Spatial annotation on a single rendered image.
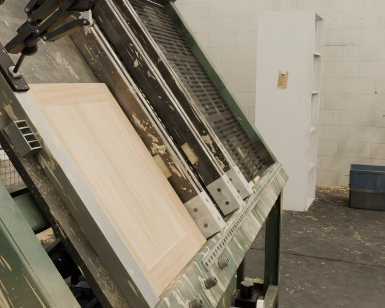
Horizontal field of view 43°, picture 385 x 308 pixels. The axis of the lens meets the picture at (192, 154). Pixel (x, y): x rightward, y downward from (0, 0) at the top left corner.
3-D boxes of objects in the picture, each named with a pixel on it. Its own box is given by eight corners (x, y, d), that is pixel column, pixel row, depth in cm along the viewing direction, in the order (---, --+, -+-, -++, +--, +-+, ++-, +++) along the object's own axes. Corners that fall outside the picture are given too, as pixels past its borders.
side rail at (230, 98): (260, 172, 280) (275, 162, 277) (154, 13, 285) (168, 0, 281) (261, 170, 288) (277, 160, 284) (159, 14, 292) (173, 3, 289)
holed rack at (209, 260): (206, 272, 128) (208, 271, 128) (200, 262, 128) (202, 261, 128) (282, 167, 284) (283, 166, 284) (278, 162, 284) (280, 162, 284)
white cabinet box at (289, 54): (305, 212, 517) (315, 10, 486) (252, 206, 539) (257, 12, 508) (315, 199, 573) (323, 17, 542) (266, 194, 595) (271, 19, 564)
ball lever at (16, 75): (9, 86, 104) (27, 51, 94) (-1, 71, 104) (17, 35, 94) (24, 80, 106) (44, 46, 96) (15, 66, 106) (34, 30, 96)
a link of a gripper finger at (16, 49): (40, 29, 93) (42, 32, 93) (15, 51, 95) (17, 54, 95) (30, 27, 90) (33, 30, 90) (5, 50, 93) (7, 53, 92)
